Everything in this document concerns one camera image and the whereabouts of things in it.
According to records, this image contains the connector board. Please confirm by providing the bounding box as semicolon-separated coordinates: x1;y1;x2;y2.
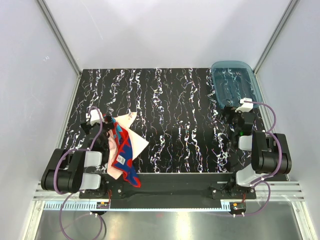
230;202;247;215
96;201;110;209

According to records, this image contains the left connector board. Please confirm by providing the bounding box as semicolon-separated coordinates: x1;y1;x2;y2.
96;201;110;209

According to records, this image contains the right connector board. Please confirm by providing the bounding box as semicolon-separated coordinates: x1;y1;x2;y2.
230;202;247;215

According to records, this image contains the pink towel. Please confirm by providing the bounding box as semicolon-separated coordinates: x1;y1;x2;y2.
106;112;149;180

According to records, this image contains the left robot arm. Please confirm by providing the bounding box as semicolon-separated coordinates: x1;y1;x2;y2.
40;116;114;198

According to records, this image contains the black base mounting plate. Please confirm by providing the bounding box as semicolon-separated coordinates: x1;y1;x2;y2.
79;173;257;211

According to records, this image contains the aluminium frame rail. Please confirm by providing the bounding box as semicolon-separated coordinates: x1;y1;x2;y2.
32;181;305;212

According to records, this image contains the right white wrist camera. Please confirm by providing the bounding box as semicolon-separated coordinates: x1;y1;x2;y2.
235;98;254;113

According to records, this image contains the red blue patterned towel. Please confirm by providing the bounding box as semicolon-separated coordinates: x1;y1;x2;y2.
107;114;141;188

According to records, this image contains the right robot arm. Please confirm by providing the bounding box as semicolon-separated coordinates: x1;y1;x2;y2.
221;104;292;199

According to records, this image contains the blue transparent plastic bin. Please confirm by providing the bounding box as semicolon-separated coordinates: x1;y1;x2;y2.
211;60;262;109

